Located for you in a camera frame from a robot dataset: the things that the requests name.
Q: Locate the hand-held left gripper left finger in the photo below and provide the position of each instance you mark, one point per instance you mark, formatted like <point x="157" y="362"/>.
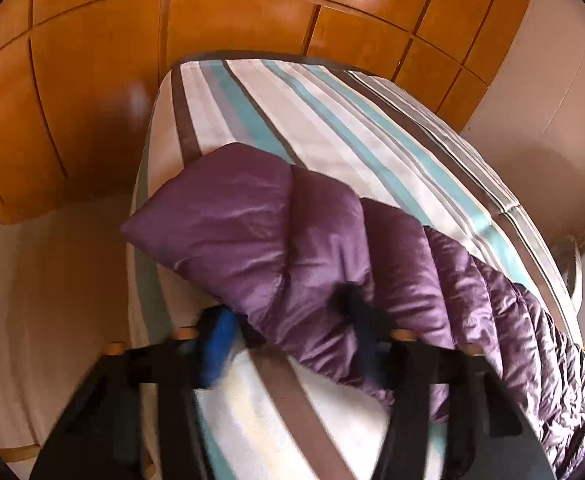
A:
<point x="216" y="352"/>

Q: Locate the purple puffer jacket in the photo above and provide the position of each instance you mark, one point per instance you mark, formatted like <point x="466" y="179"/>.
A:
<point x="272" y="220"/>

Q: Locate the wooden wardrobe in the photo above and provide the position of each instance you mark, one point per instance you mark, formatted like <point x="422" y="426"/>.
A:
<point x="97" y="85"/>

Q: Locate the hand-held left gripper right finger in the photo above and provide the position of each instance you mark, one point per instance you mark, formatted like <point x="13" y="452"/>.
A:
<point x="366" y="355"/>

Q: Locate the striped bed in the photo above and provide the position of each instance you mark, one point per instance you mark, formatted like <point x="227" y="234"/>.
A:
<point x="347" y="125"/>

